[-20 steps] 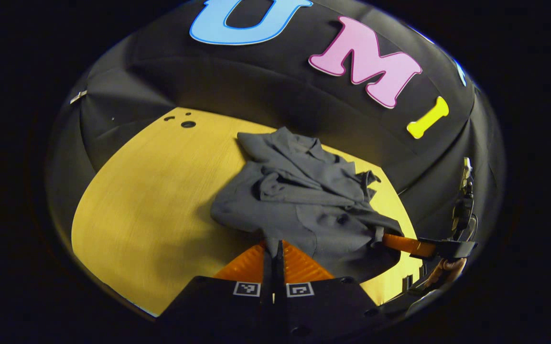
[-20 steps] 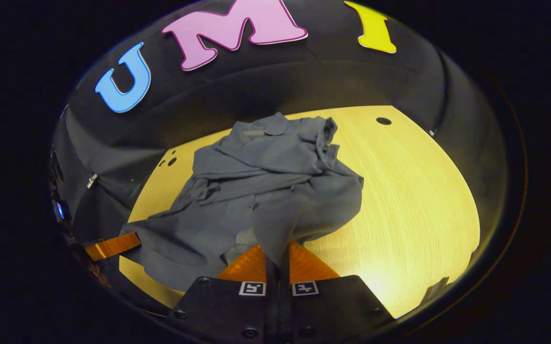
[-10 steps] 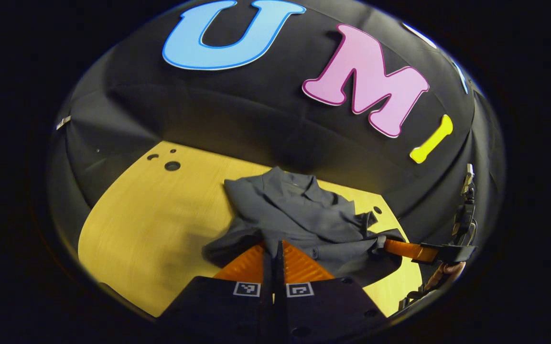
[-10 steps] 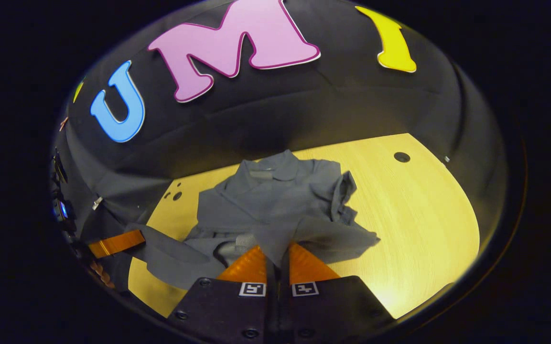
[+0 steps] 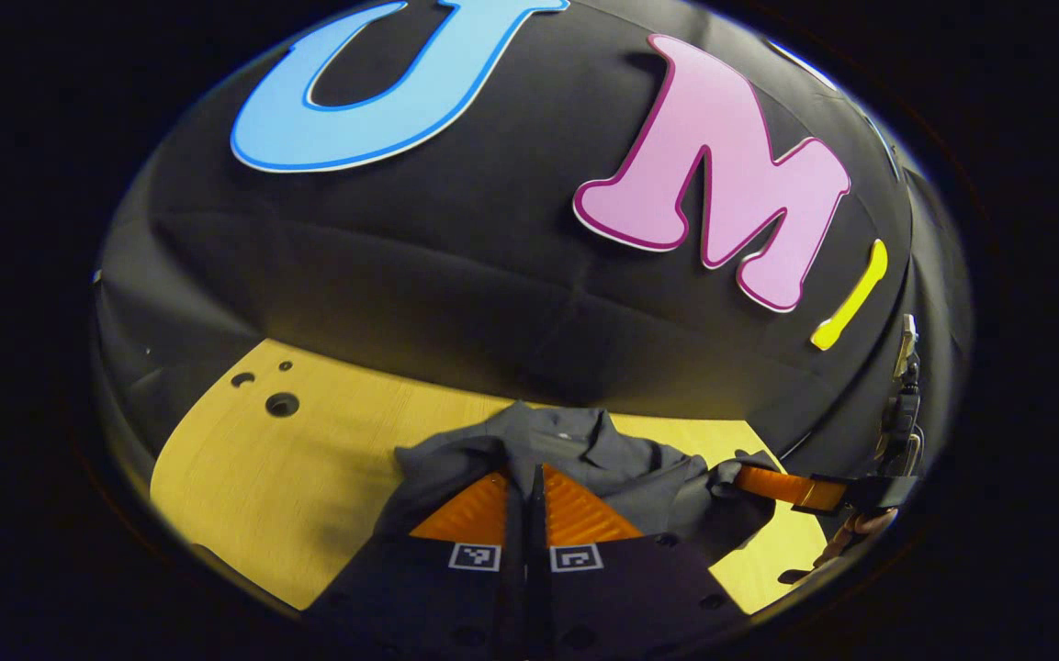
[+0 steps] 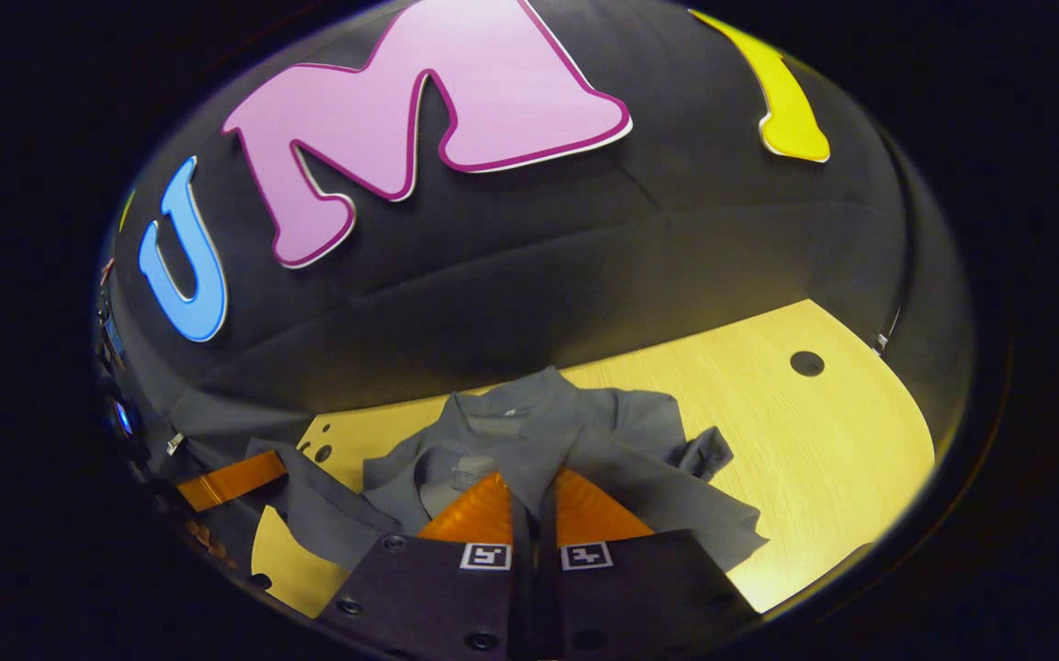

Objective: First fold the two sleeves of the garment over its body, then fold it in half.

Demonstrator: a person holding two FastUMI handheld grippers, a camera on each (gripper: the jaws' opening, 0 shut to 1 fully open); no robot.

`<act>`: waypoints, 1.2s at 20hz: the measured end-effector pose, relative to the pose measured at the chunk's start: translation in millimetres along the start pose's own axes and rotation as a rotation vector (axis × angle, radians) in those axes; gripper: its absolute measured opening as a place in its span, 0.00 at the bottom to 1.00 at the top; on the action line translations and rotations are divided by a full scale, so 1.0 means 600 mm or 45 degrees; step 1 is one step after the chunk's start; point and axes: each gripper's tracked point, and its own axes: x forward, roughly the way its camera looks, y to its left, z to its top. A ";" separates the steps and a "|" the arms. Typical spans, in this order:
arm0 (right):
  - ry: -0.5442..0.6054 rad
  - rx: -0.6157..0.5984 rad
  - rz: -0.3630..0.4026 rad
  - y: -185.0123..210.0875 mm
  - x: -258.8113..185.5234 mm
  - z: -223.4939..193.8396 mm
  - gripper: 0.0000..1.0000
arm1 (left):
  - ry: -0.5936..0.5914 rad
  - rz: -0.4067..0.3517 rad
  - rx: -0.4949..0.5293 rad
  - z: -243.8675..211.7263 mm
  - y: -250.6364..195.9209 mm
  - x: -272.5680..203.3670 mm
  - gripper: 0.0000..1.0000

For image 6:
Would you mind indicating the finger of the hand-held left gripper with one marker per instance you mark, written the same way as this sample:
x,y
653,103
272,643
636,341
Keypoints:
x,y
230,481

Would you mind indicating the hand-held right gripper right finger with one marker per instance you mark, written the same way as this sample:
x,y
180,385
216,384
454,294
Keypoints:
x,y
639,597

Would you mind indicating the white backdrop clip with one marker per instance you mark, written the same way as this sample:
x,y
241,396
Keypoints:
x,y
882,342
174,444

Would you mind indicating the grey button shirt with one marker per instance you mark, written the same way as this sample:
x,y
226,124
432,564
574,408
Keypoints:
x,y
621,431

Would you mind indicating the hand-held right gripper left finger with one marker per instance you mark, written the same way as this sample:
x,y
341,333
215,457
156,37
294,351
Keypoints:
x,y
428,606

